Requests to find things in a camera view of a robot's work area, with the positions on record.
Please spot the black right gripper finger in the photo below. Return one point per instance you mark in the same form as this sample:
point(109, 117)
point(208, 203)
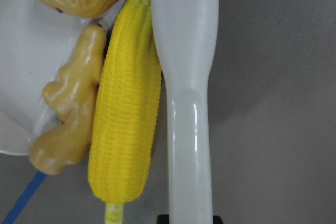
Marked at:
point(166, 219)

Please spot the yellow toy corn cob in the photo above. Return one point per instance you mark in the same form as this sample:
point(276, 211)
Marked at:
point(126, 111)

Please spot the tan toy ginger root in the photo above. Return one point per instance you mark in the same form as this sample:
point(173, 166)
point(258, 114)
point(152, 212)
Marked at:
point(73, 98)

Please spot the white hand brush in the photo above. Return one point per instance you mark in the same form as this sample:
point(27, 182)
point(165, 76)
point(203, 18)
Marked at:
point(185, 33)

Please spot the beige plastic dustpan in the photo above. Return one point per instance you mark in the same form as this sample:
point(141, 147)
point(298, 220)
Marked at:
point(35, 42)

